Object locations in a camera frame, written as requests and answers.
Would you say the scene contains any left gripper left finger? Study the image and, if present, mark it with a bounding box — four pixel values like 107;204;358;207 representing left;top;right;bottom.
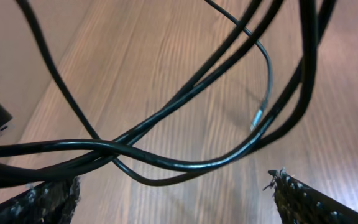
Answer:
0;177;80;224

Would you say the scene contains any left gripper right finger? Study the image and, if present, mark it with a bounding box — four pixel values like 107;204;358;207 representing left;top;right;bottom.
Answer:
267;169;358;224

